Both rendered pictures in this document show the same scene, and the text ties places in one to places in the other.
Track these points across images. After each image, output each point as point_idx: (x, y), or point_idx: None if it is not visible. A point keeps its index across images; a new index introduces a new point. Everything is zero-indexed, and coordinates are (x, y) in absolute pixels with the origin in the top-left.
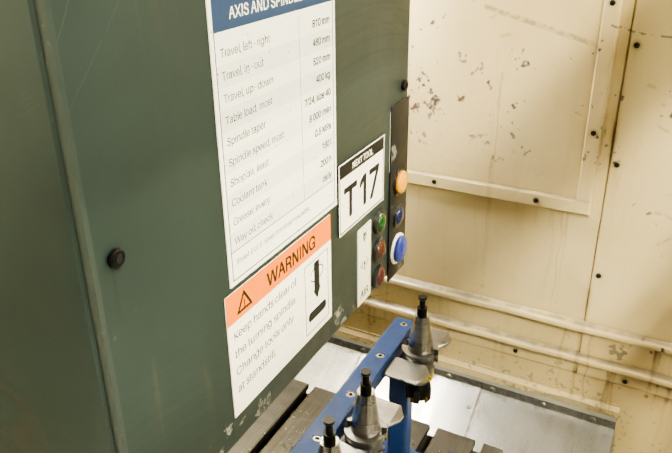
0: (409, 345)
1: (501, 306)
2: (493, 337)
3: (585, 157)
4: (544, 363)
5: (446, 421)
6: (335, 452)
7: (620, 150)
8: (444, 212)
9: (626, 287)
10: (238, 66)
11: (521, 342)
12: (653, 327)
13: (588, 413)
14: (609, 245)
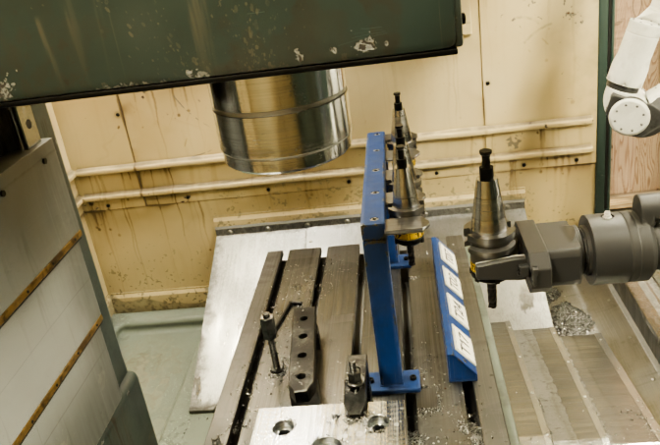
0: (394, 139)
1: (418, 137)
2: (417, 166)
3: None
4: (461, 175)
5: (400, 249)
6: (410, 172)
7: None
8: (356, 71)
9: (510, 85)
10: None
11: (441, 162)
12: (534, 111)
13: (503, 202)
14: (490, 55)
